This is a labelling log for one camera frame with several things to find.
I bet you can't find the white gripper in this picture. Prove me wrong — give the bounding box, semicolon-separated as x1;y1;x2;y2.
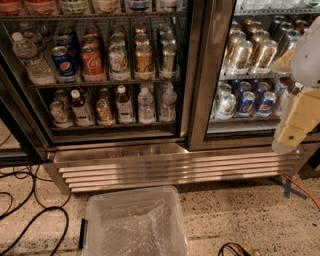
270;17;320;149

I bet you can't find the orange soda can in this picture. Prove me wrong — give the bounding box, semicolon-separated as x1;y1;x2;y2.
135;44;154;80

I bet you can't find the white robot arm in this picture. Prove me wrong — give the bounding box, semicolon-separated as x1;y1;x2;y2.
271;17;320;154

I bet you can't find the blue Pepsi can lower right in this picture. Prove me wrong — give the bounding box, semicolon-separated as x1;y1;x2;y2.
256;91;277;117

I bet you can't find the blue pepsi can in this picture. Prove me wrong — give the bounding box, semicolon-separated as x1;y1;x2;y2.
51;46;79;83
237;91;256;117
256;91;277;117

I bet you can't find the blue Pepsi can lower middle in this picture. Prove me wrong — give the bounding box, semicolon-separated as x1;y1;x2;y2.
237;91;256;117

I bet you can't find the gold silver can right door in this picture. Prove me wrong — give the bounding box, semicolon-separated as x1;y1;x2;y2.
226;40;253;75

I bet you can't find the silver can lower right door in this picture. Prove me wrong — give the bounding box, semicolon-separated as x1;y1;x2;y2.
215;93;236;120

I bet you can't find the green silver soda can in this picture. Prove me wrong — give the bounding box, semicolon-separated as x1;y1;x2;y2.
160;43;178;79

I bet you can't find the stainless steel fridge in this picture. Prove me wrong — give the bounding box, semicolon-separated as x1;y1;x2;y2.
0;0;319;193

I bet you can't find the green white soda can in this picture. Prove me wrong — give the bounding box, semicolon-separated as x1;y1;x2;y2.
109;46;130;81

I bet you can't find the red Coca-Cola can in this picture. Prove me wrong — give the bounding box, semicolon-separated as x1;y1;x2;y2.
81;46;105;82

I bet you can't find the blue Pepsi can front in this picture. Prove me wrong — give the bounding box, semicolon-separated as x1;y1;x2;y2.
51;46;79;83

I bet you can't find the clear water bottle lower right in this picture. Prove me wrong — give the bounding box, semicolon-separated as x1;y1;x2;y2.
160;87;177;122

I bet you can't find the clear water bottle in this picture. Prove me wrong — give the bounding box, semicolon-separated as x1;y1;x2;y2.
11;32;56;85
138;87;156;124
160;87;177;122

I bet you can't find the dark tea bottle white cap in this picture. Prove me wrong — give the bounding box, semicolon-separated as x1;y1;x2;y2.
116;85;135;124

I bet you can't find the amber juice bottle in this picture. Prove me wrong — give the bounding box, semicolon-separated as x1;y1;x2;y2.
96;98;115;126

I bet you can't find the brown tea bottle white label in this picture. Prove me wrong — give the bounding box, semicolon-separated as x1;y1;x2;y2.
71;89;94;127

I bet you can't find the clear plastic storage bin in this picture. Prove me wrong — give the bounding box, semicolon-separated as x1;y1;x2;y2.
80;186;189;256

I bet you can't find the green label bottle lower left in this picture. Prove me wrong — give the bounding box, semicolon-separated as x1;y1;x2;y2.
50;100;73;129

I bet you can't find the clear water bottle upper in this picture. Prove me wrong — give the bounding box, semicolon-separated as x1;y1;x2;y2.
11;32;56;85

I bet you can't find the orange floor cable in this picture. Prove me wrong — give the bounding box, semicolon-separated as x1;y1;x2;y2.
284;174;320;212

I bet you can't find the black cable bottom right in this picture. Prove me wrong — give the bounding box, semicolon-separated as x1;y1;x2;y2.
217;242;251;256

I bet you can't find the black floor cable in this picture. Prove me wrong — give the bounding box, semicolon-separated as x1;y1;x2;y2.
0;164;72;256

